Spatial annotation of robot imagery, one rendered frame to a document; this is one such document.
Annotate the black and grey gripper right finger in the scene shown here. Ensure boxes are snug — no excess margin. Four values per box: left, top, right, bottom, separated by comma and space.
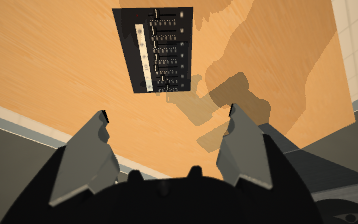
216, 103, 324, 224

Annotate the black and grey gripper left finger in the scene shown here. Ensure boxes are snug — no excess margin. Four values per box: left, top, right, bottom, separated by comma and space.
0, 110, 120, 224

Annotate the black lighting desk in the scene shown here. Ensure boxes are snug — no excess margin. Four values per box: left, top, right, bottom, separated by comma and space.
112, 7, 193, 94

